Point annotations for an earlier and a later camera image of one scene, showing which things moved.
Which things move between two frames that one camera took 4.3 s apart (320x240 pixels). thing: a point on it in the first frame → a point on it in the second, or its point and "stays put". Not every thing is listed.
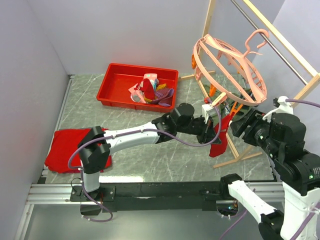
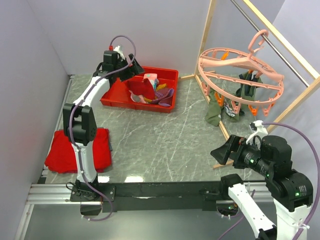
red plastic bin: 117,79 stays put
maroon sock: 163,97 stays put
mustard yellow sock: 159,86 stays put
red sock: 218,149 → 144,88
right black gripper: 252,117 → 235,142
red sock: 148,89 stays put
